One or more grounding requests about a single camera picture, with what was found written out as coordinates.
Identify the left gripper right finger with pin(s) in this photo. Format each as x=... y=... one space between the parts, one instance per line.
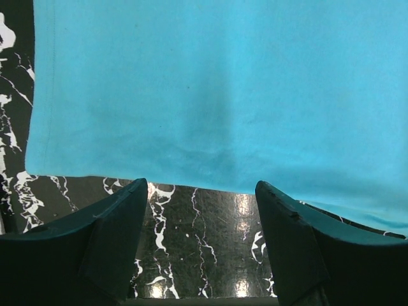
x=318 y=260

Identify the turquoise t-shirt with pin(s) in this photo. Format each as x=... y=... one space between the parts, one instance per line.
x=310 y=96

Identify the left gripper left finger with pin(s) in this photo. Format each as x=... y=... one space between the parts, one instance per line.
x=85 y=258

